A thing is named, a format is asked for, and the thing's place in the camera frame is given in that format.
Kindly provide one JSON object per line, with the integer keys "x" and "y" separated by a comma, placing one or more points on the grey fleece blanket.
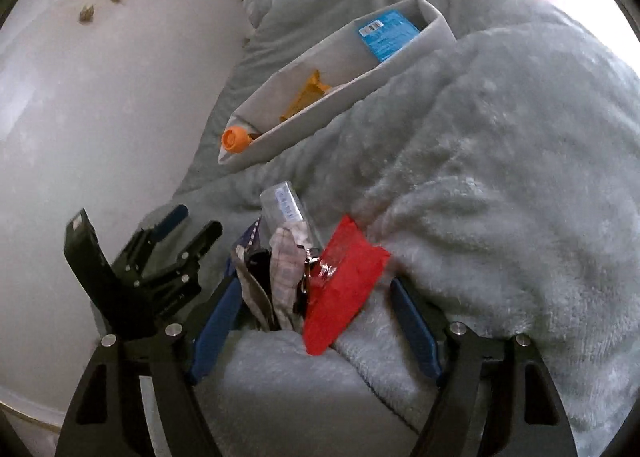
{"x": 502, "y": 174}

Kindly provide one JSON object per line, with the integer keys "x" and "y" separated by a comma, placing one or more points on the orange snack packet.
{"x": 312, "y": 91}

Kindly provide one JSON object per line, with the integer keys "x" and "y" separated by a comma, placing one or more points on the navy blue snack bag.
{"x": 244, "y": 247}

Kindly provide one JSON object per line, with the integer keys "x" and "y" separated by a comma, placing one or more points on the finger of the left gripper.
{"x": 177, "y": 284}
{"x": 131, "y": 262}

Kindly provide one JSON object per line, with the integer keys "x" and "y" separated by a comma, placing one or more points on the clear bottle orange cap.
{"x": 236, "y": 139}

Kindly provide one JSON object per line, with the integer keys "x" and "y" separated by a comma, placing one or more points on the grey fabric organizer bin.
{"x": 347, "y": 65}

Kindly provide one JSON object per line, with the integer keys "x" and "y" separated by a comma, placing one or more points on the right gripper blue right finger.
{"x": 421, "y": 340}

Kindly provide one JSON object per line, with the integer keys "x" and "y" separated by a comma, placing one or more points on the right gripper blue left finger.
{"x": 214, "y": 321}

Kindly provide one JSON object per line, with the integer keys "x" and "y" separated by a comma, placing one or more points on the plaid cloth pouch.
{"x": 272, "y": 281}

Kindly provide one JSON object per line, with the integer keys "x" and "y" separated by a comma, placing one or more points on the blue cartoon box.
{"x": 387, "y": 34}

